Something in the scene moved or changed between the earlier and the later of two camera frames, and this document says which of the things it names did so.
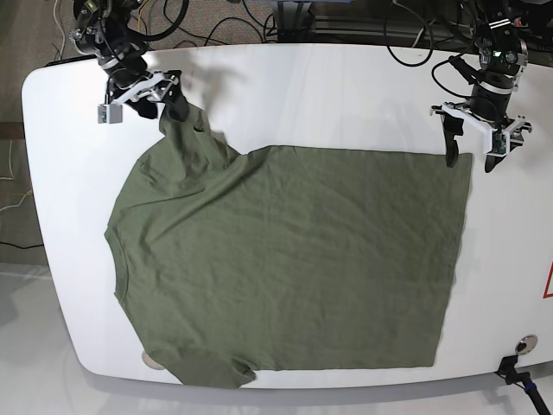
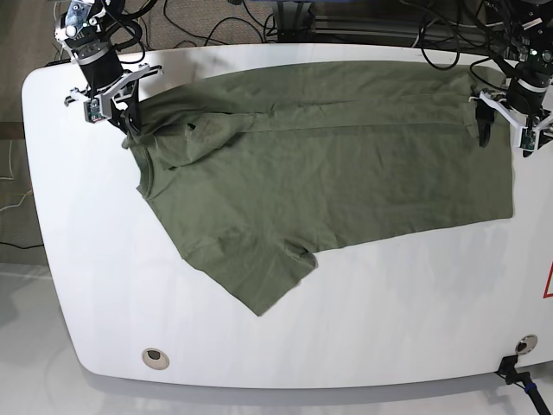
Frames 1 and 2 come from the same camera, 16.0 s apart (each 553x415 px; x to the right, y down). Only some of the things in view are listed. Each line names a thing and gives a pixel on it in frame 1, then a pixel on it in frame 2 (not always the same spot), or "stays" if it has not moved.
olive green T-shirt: x=286 y=258 → x=249 y=161
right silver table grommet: x=526 y=344 stays
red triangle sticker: x=545 y=294 stays
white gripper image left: x=153 y=88 → x=132 y=116
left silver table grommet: x=151 y=363 stays
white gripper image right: x=498 y=142 → x=527 y=139
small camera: x=499 y=143 → x=528 y=139
